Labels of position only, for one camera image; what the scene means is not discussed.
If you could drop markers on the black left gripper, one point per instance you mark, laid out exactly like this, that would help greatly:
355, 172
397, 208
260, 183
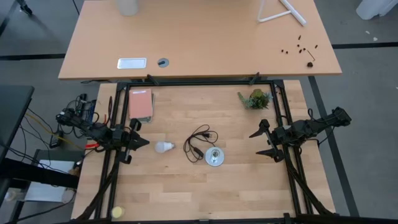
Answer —
128, 140

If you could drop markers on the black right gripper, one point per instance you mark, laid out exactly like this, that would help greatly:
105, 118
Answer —
275, 137

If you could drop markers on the white lightbulb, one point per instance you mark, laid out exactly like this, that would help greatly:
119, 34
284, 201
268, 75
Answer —
164, 147

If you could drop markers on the chrome lamp base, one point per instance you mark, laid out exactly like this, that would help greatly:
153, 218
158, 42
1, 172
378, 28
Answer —
214, 156

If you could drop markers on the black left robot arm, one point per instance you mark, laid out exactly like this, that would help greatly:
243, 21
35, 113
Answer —
93, 130

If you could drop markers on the potted green succulent plant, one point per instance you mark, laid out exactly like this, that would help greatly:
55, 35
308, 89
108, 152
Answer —
257, 99

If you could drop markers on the yellow ball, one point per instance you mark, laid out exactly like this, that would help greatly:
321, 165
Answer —
118, 212

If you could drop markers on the silver rectangular plate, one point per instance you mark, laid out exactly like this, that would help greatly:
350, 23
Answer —
132, 63

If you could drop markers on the black allen key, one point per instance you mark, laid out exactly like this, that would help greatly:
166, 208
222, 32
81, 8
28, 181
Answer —
311, 55

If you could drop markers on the white box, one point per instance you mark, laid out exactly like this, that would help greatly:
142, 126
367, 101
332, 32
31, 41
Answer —
46, 183

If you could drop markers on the light wooden desk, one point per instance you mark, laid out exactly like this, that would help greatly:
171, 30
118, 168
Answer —
202, 37

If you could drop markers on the black side table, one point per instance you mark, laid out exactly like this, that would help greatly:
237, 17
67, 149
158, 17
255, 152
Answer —
12, 105

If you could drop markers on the white tube stand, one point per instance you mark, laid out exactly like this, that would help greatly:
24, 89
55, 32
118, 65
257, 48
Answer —
295, 15

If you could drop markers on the white cylinder container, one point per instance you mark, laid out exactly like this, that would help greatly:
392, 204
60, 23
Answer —
127, 7

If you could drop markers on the white bag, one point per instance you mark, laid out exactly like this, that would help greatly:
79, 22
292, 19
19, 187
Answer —
376, 7

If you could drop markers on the black frame clamp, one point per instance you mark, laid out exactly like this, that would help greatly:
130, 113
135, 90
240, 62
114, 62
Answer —
255, 78
152, 80

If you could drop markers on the black aluminium table frame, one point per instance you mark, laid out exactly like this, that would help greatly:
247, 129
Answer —
199, 83

